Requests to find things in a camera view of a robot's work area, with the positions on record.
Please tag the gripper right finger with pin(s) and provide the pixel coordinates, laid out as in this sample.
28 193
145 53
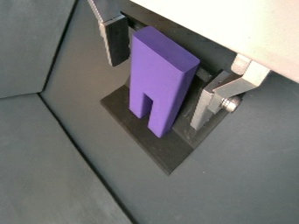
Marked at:
220 94

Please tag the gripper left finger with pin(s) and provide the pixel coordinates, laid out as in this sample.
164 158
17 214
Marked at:
113 29

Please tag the purple double-square block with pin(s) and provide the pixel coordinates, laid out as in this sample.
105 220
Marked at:
161 71

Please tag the black angled stand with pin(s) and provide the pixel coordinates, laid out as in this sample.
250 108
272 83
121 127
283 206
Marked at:
170 148

